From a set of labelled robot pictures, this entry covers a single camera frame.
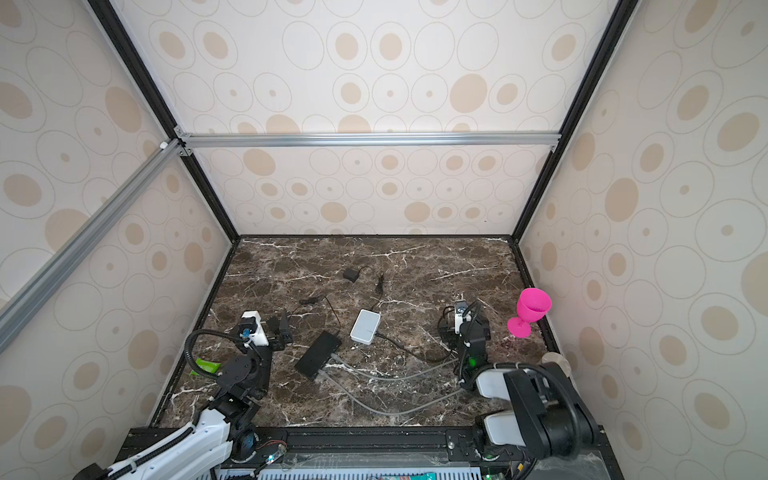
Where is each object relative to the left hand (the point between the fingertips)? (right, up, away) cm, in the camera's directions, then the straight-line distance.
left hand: (273, 308), depth 77 cm
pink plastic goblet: (+71, 0, +7) cm, 72 cm away
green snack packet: (-23, -18, +9) cm, 30 cm away
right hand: (+54, -4, +14) cm, 56 cm away
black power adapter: (+16, +8, +29) cm, 35 cm away
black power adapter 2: (+4, -1, +23) cm, 23 cm away
